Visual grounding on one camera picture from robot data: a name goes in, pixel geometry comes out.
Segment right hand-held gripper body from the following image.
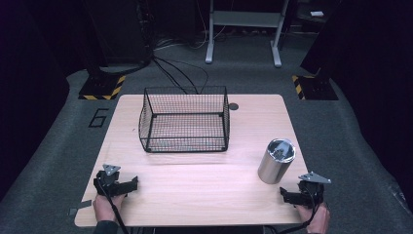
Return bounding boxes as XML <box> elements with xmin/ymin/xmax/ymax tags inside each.
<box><xmin>296</xmin><ymin>171</ymin><xmax>332</xmax><ymax>208</ymax></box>

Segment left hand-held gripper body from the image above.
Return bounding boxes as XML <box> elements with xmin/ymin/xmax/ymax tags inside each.
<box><xmin>93</xmin><ymin>163</ymin><xmax>129</xmax><ymax>198</ymax></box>

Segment silver metal cup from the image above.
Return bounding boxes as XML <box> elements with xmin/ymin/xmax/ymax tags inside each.
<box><xmin>257</xmin><ymin>137</ymin><xmax>297</xmax><ymax>185</ymax></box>

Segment black wire mesh basket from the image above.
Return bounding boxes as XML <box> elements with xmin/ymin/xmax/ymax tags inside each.
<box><xmin>138</xmin><ymin>85</ymin><xmax>231</xmax><ymax>154</ymax></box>

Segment person's left hand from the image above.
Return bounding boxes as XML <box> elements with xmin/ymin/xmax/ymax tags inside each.
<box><xmin>92</xmin><ymin>192</ymin><xmax>127</xmax><ymax>224</ymax></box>

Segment person's right hand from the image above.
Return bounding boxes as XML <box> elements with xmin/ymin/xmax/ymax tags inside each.
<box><xmin>295</xmin><ymin>201</ymin><xmax>331</xmax><ymax>234</ymax></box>

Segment grey tape piece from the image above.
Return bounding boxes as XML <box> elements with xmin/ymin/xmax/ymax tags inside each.
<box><xmin>68</xmin><ymin>199</ymin><xmax>94</xmax><ymax>216</ymax></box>

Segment white metal stand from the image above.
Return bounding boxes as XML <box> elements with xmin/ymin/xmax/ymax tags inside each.
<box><xmin>205</xmin><ymin>0</ymin><xmax>290</xmax><ymax>68</ymax></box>

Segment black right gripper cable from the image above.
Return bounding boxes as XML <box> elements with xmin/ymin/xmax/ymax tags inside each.
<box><xmin>277</xmin><ymin>184</ymin><xmax>320</xmax><ymax>234</ymax></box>

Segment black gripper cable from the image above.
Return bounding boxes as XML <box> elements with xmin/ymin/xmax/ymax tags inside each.
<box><xmin>277</xmin><ymin>184</ymin><xmax>320</xmax><ymax>234</ymax></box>
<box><xmin>95</xmin><ymin>175</ymin><xmax>131</xmax><ymax>234</ymax></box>

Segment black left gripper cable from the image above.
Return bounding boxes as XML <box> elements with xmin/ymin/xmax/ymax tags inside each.
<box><xmin>95</xmin><ymin>175</ymin><xmax>131</xmax><ymax>234</ymax></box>

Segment black yellow striped base plate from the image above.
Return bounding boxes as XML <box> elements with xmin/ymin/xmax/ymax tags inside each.
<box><xmin>290</xmin><ymin>74</ymin><xmax>340</xmax><ymax>101</ymax></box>
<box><xmin>78</xmin><ymin>74</ymin><xmax>127</xmax><ymax>101</ymax></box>

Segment black floor cables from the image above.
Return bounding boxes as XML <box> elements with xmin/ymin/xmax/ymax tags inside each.
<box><xmin>151</xmin><ymin>56</ymin><xmax>210</xmax><ymax>96</ymax></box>

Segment black stand post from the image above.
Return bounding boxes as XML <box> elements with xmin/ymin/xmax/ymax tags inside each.
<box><xmin>81</xmin><ymin>0</ymin><xmax>110</xmax><ymax>79</ymax></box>

